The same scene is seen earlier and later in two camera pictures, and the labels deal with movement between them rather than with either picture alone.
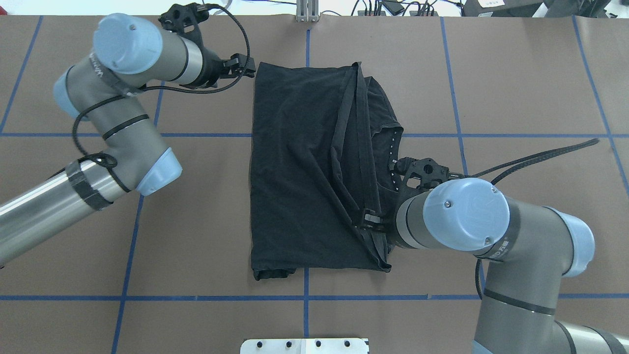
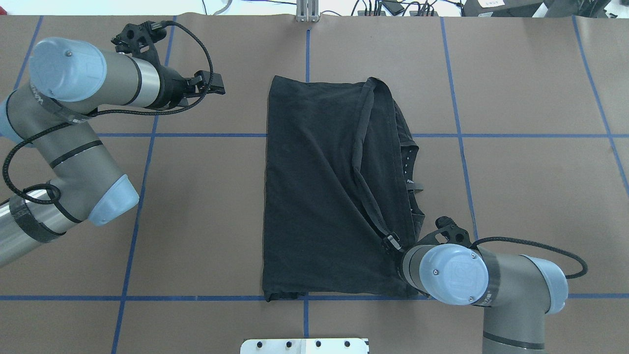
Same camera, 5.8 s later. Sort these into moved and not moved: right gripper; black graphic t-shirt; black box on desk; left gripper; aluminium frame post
Moved: left gripper; right gripper; black graphic t-shirt
Not moved: black box on desk; aluminium frame post
